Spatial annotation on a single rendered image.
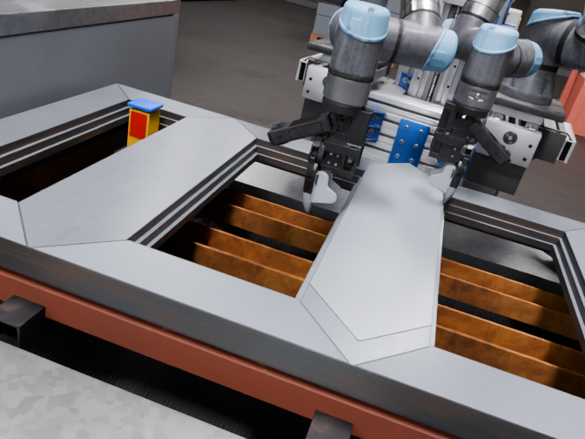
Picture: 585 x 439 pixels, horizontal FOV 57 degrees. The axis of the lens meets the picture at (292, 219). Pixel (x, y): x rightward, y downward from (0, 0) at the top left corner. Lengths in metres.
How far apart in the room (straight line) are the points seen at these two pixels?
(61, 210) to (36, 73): 0.50
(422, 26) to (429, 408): 0.63
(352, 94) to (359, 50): 0.07
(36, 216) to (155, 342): 0.26
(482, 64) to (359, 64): 0.32
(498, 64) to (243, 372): 0.73
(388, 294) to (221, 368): 0.26
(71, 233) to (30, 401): 0.23
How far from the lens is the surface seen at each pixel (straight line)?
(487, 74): 1.11
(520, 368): 1.10
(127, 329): 0.77
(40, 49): 1.32
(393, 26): 0.98
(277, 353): 0.69
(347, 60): 0.87
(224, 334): 0.70
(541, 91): 1.60
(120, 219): 0.86
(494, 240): 1.59
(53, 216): 0.87
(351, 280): 0.82
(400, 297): 0.82
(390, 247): 0.94
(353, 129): 0.91
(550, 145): 1.75
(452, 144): 1.14
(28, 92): 1.31
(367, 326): 0.74
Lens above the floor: 1.29
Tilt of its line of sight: 27 degrees down
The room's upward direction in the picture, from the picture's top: 13 degrees clockwise
